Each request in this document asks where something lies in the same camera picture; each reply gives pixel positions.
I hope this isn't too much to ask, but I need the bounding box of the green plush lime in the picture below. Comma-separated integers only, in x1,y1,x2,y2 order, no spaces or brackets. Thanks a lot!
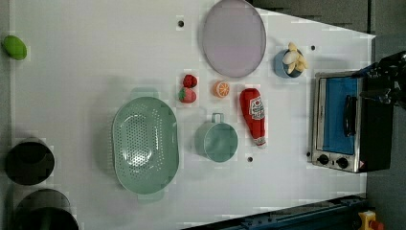
2,35,27,60

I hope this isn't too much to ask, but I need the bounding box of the black round container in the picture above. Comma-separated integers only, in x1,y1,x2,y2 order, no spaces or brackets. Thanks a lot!
12,189,79,230
5,138,56,186

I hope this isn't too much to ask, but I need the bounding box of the green measuring cup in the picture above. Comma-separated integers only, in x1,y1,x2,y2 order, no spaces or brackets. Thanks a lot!
194,113,238,163

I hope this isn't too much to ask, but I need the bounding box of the upper black round container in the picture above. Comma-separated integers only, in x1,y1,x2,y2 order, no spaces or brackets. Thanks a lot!
5,138,56,186

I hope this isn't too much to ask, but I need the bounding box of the silver toaster oven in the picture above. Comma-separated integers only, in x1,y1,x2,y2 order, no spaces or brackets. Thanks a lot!
309,71,394,173

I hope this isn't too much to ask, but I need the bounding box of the purple round plate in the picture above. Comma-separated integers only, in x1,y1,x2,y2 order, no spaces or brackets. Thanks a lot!
201,0,266,78

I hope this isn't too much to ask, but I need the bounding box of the pink plush strawberry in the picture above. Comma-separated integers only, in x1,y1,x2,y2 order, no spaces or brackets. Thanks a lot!
178,87,196,104

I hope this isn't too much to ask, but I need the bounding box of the plush orange slice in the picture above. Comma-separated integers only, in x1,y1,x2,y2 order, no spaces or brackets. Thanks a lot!
214,80,230,98

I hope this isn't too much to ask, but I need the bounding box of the yellow red emergency button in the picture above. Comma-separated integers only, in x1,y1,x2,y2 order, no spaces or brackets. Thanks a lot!
358,211,385,230

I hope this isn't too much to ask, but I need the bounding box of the green perforated strainer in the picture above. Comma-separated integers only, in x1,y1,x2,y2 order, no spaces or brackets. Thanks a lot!
111,87,179,196

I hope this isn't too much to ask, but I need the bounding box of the lower black round container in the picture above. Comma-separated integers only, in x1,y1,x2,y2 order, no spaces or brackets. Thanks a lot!
12,189,79,230

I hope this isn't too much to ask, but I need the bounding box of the blue metal frame rail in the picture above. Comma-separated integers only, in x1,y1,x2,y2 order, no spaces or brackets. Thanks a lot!
183,195,369,230

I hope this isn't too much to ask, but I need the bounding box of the blue cup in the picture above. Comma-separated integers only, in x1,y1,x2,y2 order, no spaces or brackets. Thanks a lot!
274,50,302,79

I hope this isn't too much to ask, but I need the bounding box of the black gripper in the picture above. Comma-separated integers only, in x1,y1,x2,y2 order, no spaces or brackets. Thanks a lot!
360,51,406,108

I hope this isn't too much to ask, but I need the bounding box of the dark red plush strawberry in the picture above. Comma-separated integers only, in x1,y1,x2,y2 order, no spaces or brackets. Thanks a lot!
183,75,197,88

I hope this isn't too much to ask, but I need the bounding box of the red plush ketchup bottle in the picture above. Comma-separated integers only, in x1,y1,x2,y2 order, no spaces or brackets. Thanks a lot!
239,88,266,148

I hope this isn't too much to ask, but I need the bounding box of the plush peeled banana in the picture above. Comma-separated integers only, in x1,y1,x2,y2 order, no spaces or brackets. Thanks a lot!
282,42,308,75

